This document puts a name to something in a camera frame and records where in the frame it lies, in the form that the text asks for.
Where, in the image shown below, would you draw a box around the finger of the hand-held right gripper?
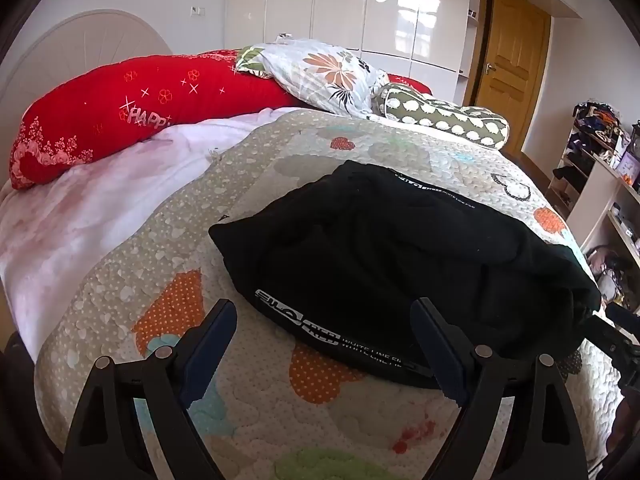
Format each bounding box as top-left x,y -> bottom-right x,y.
580,312 -> 637,361
605,304 -> 640,333

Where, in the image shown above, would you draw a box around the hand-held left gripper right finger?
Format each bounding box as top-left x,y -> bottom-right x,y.
410,297 -> 587,480

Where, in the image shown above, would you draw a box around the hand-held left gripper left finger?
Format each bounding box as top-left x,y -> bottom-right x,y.
62,299 -> 238,480

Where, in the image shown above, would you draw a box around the black pants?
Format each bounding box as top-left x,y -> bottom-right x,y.
208,160 -> 602,389

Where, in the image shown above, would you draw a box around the cluttered white shelf unit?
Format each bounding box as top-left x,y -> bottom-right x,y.
547,102 -> 640,311

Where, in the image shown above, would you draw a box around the heart print quilt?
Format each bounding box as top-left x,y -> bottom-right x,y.
34,108 -> 613,480

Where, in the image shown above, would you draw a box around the white pink blanket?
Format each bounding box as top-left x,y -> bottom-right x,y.
0,106 -> 301,362

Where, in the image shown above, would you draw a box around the green patterned bolster pillow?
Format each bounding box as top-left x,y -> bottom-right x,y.
372,83 -> 510,150

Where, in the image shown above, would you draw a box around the red printed pillow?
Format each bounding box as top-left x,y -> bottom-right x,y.
10,49 -> 433,191

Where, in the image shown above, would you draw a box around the wooden door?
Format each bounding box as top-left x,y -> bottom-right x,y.
462,0 -> 553,158

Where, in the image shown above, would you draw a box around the white floral pillow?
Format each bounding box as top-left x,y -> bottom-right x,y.
235,39 -> 390,115

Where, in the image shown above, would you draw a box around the white round headboard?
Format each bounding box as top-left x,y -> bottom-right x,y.
0,8 -> 173,186

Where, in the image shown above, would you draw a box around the white glossy wardrobe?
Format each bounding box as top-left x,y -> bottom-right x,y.
225,0 -> 473,106

